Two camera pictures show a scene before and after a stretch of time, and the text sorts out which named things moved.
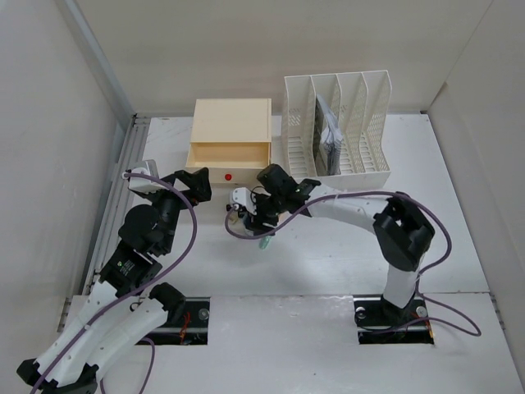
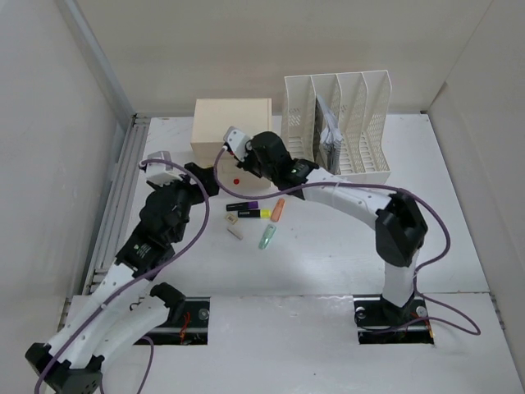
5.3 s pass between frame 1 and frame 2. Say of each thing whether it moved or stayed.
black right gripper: moved
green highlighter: stayed
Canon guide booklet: stayed
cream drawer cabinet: stayed
